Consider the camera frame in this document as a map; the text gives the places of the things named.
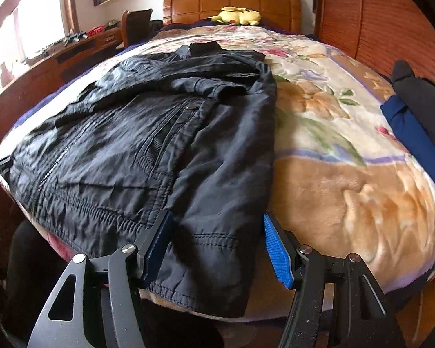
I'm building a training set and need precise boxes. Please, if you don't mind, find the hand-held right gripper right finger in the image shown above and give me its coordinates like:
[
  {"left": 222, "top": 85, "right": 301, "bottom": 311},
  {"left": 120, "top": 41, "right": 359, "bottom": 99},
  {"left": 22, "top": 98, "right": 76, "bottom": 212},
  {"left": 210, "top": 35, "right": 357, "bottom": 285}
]
[{"left": 263, "top": 211, "right": 407, "bottom": 348}]

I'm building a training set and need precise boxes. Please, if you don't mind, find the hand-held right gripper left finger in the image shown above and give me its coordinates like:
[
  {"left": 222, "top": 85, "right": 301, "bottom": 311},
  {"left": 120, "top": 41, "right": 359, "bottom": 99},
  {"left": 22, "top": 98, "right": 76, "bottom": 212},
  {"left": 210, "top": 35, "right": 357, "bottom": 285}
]
[{"left": 27, "top": 210, "right": 175, "bottom": 348}]

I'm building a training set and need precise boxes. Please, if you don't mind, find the black jacket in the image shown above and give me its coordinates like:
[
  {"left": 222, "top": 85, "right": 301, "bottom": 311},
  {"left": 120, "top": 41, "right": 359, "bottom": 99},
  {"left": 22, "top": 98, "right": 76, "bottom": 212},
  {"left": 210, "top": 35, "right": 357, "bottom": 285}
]
[{"left": 7, "top": 42, "right": 278, "bottom": 318}]

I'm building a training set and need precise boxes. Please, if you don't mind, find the floral blanket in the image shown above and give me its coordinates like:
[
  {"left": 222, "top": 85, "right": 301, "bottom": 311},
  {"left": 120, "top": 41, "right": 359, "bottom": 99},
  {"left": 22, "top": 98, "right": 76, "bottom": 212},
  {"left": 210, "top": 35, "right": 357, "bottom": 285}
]
[{"left": 0, "top": 25, "right": 435, "bottom": 320}]

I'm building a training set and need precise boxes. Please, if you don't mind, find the wooden desk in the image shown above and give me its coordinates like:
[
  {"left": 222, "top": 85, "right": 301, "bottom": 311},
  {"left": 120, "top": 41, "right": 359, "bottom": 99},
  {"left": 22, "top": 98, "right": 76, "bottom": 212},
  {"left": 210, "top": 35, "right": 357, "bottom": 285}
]
[{"left": 0, "top": 29, "right": 124, "bottom": 142}]

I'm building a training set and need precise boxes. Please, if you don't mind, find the wood framed window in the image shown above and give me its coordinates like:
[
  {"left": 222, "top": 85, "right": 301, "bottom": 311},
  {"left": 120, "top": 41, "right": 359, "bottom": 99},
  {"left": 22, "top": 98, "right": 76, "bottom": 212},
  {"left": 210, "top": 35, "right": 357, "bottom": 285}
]
[{"left": 0, "top": 0, "right": 77, "bottom": 91}]

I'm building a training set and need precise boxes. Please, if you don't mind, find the blue garment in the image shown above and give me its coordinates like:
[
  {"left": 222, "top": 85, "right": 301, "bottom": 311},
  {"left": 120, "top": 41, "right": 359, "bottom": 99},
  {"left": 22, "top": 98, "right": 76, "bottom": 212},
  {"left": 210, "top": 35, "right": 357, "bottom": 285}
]
[{"left": 380, "top": 94, "right": 435, "bottom": 204}]

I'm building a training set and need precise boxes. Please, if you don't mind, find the wooden chair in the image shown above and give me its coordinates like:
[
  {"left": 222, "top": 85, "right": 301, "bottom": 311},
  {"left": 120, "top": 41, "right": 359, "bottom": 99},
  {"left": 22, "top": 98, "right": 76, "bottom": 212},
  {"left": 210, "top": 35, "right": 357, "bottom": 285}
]
[{"left": 121, "top": 9, "right": 153, "bottom": 49}]

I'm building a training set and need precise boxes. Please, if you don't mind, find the black garment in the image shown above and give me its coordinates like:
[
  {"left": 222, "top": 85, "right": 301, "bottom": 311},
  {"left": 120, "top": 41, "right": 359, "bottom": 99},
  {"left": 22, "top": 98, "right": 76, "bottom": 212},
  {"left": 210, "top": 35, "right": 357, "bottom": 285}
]
[{"left": 391, "top": 60, "right": 435, "bottom": 160}]

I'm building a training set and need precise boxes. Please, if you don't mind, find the yellow plush toy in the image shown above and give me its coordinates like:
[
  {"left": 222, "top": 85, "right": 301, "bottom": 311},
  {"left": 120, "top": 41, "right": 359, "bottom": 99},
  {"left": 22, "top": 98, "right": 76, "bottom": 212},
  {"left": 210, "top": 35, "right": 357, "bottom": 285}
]
[{"left": 207, "top": 6, "right": 262, "bottom": 27}]

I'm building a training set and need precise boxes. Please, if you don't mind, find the wooden bed headboard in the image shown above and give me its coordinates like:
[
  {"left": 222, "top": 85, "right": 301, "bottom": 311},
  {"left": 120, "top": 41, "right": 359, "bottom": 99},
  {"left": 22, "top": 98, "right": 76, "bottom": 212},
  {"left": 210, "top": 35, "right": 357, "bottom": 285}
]
[{"left": 163, "top": 0, "right": 301, "bottom": 33}]

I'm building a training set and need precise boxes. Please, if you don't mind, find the wooden slatted wardrobe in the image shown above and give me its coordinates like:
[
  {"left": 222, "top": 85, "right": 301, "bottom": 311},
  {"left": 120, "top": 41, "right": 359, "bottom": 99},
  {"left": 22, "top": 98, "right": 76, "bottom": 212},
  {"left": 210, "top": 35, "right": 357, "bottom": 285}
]
[{"left": 313, "top": 0, "right": 435, "bottom": 95}]

